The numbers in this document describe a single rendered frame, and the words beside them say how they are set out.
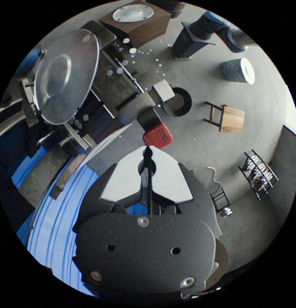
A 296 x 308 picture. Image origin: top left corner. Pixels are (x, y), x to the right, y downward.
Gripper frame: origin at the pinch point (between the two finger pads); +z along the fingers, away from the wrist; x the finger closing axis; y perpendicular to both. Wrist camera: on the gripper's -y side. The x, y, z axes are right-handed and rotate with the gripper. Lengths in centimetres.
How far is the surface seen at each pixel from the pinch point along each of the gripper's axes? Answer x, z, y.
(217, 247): 61, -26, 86
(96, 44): -10.2, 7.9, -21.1
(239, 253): 451, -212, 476
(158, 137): 2.4, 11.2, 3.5
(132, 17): -9, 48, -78
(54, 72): -23.4, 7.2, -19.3
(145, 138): -1.0, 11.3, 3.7
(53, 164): -40.7, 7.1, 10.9
